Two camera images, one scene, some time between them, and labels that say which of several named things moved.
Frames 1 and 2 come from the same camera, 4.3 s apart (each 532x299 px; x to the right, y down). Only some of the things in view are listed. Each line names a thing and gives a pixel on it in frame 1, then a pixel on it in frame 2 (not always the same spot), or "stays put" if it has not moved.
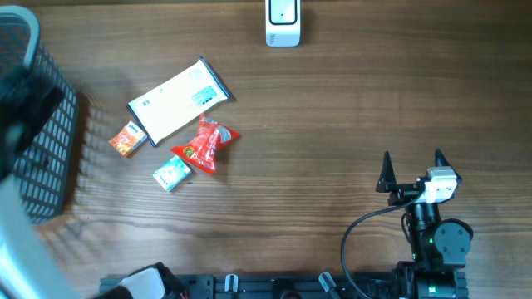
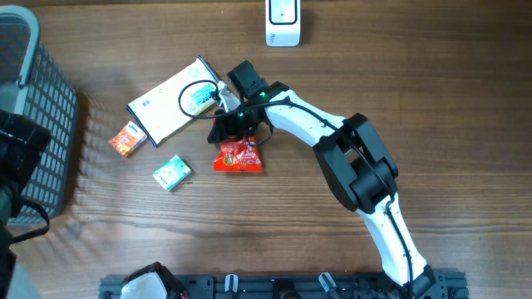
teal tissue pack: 172,173 stays put
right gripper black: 387,183 → 226,129
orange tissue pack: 128,139 stays put
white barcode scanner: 283,22 stays put
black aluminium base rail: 288,286 stays put
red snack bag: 201,151 → 238,154
